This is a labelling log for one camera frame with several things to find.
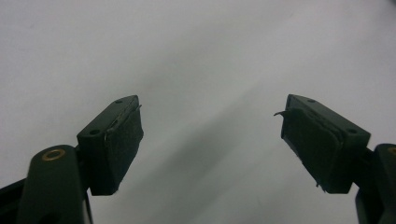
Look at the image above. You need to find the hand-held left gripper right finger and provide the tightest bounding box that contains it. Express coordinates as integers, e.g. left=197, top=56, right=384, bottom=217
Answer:
left=274, top=93, right=372, bottom=194

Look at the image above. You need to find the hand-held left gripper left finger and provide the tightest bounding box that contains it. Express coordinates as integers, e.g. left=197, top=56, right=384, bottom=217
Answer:
left=76, top=94, right=145, bottom=197

